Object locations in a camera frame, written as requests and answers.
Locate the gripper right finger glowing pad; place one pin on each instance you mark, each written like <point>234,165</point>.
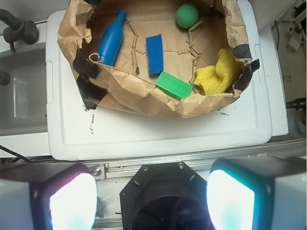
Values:
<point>266,193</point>

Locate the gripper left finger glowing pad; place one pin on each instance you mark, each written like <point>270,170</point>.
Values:
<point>47,196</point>

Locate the green rectangular block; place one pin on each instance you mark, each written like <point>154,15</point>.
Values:
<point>173,86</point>

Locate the white plastic bin lid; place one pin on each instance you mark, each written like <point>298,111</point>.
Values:
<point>75,133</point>

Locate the white sink basin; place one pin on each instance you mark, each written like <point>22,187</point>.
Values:
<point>23,113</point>

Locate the yellow knitted cloth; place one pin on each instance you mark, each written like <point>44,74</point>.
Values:
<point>215,79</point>

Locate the blue plastic bottle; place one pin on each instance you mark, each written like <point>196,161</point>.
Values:
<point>111,40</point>

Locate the crumpled brown paper bag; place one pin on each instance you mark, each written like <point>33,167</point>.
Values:
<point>126,85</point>

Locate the grey faucet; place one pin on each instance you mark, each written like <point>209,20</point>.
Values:
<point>18,29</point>

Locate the blue sponge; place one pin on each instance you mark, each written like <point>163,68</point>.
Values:
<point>154,46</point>

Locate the green golf ball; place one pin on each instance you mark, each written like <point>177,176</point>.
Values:
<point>187,15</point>

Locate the aluminium rail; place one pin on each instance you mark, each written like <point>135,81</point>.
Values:
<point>200,160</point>

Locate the black octagonal mount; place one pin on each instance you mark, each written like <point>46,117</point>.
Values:
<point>166,196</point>

